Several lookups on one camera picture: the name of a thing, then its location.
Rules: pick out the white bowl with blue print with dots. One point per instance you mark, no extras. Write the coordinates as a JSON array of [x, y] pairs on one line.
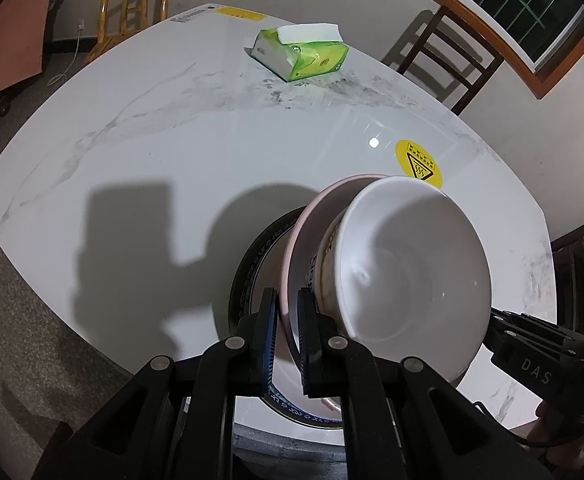
[[412, 270]]

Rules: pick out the large blue floral plate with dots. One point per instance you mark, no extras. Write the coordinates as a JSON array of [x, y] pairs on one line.
[[252, 260]]

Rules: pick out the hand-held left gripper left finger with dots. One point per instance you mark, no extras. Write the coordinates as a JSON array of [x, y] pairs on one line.
[[270, 340]]

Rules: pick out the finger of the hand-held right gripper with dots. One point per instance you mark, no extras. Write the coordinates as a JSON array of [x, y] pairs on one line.
[[522, 330]]

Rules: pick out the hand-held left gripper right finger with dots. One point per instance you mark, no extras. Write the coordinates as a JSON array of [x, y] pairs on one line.
[[304, 345]]

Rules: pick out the dark carved wooden chair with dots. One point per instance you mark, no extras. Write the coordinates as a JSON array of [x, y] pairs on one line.
[[582, 250]]

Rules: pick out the green tissue pack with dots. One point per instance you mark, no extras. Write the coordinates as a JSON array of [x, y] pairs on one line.
[[307, 55]]

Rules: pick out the orange cloth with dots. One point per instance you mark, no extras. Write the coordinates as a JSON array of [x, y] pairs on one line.
[[7, 35]]

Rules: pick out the yellow rectangular table label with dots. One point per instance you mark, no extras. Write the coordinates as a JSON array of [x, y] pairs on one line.
[[232, 12]]

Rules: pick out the bamboo chair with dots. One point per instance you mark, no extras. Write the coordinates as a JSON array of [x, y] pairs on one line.
[[132, 5]]

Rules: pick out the round yellow warning sticker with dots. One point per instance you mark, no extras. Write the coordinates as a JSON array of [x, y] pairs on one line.
[[419, 162]]

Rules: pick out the dark wooden slat-back chair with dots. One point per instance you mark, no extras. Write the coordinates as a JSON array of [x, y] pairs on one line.
[[447, 55]]

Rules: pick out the person's right hand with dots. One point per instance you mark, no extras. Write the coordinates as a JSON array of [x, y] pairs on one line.
[[552, 422]]

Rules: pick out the wooden framed window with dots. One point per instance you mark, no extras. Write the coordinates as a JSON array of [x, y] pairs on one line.
[[512, 0]]

